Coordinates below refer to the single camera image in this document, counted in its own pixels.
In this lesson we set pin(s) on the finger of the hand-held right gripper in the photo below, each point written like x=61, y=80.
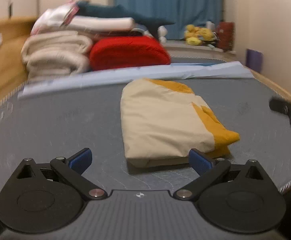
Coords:
x=281, y=106

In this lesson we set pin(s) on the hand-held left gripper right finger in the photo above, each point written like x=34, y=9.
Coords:
x=200, y=161

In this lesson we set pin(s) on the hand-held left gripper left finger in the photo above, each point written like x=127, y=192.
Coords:
x=81, y=160

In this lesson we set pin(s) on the beige and yellow hooded jacket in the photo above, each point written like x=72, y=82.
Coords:
x=160, y=120

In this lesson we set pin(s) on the grey mattress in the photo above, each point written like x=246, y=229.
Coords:
x=60, y=120

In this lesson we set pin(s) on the purple box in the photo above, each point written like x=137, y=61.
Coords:
x=254, y=61

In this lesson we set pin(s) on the light blue sheet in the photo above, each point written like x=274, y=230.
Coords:
x=98, y=78

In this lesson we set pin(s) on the red cushion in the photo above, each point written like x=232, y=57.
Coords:
x=226, y=35

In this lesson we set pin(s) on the yellow plush toy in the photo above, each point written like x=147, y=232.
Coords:
x=206, y=33
x=193, y=36

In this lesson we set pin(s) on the small white plush toy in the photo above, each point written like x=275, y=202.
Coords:
x=210, y=25

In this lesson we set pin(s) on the cream folded blanket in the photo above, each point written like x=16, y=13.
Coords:
x=53, y=55

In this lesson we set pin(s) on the white window ledge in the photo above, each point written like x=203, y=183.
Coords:
x=185, y=50

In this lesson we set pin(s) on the red folded blanket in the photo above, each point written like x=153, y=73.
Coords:
x=128, y=53

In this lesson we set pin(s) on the white round plush toy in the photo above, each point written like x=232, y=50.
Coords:
x=162, y=33

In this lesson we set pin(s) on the pink and white cloth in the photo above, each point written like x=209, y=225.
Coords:
x=53, y=17

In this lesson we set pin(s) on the blue curtain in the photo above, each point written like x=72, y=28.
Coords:
x=170, y=2

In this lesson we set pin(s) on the teal shark plush toy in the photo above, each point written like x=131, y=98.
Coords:
x=118, y=11

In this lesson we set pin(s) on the wooden bed side rail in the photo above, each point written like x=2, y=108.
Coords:
x=273, y=85

